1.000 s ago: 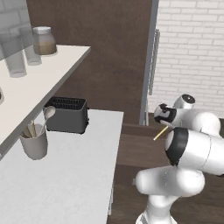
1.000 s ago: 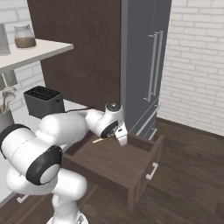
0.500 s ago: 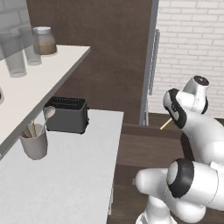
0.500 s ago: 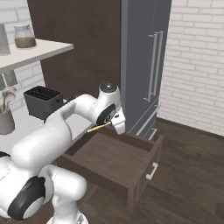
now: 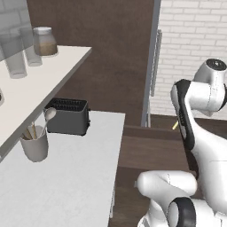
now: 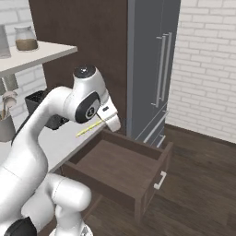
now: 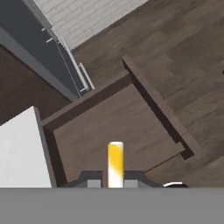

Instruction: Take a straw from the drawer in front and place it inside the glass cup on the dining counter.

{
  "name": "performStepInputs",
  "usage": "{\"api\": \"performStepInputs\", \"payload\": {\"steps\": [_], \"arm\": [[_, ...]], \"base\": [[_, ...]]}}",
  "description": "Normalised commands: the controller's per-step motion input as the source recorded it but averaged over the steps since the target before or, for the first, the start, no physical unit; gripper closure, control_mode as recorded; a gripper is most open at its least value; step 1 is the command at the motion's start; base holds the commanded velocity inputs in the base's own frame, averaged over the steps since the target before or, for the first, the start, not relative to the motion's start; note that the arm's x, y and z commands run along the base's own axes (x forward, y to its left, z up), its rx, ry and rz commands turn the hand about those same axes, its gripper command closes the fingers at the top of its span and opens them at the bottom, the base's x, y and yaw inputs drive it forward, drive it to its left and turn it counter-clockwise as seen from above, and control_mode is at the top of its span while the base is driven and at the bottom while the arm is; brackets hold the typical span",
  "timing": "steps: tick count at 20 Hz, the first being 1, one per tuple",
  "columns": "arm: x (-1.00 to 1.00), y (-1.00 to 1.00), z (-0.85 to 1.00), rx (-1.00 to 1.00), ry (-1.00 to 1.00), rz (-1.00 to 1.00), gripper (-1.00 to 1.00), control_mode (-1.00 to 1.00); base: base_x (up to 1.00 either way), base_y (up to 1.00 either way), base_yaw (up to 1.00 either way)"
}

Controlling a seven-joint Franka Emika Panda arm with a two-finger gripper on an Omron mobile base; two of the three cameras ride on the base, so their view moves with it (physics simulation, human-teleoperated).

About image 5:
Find small clear glass cup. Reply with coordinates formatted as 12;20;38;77
20;27;43;67

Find dark brown wooden drawer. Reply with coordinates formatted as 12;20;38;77
116;123;200;178

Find wooden utensil handle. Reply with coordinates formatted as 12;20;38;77
31;123;38;140
21;127;33;141

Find large clear glass cup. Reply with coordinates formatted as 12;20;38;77
0;32;28;80

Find glass jar with brown contents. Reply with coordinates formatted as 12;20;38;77
32;26;59;58

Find black toaster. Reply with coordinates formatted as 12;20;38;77
43;98;91;137

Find yellow straw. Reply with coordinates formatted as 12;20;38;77
170;119;180;131

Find white spoon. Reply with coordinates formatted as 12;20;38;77
40;106;58;137

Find grey utensil pot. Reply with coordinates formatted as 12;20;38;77
19;125;50;163

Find grey fridge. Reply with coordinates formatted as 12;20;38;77
140;0;163;129

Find grey fridge handle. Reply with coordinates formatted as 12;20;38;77
150;28;163;98

